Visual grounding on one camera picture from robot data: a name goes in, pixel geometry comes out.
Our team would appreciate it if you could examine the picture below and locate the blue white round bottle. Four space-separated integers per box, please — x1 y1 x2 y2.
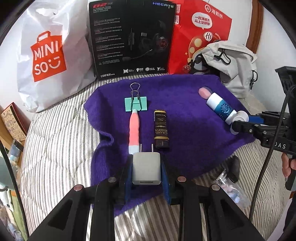
206 93 237 125

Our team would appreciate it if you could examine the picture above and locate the clear candy bottle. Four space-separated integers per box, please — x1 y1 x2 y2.
214 169 251 209

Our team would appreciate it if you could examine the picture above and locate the pink blue small case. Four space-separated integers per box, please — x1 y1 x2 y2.
198 87 212 99

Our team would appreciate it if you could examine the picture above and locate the white USB charger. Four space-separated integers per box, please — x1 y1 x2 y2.
132 151 162 186

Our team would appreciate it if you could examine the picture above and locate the black gold lighter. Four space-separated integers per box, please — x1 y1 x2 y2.
154 110 170 149

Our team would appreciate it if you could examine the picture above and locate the pink white highlighter pen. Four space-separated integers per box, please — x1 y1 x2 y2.
128 109 140 155

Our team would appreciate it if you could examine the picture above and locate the teal binder clip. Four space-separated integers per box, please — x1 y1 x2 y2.
125 82 148 112

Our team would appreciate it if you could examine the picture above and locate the small white cylinder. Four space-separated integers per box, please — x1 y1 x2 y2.
230 110 249 135

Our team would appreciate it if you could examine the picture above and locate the person's right hand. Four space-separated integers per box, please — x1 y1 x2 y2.
281 153 296 178

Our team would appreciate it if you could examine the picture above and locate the grey Nike waist bag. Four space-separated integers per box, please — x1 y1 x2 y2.
200 41 258 98

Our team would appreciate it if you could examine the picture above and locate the striped bed quilt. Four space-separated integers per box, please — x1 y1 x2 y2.
21 75 268 240

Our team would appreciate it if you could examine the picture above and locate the purple towel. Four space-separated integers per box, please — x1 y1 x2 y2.
83 74 255 217

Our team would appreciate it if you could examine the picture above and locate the patterned brown notebook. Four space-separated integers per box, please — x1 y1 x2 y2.
1 102 29 142

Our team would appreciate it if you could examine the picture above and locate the red paper shopping bag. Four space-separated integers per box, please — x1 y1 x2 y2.
168 1 232 74

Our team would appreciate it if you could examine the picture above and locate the black headset box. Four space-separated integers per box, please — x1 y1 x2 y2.
89 0 177 80

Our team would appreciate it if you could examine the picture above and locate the white Miniso plastic bag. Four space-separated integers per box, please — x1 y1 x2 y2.
17 1 95 113

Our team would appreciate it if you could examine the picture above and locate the black cable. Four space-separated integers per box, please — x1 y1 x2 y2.
0 138 30 238
248 84 296 223

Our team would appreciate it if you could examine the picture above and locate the wooden door frame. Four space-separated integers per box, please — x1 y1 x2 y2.
246 0 263 53

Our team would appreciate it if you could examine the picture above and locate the left black cable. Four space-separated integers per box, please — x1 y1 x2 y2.
0 138 30 238

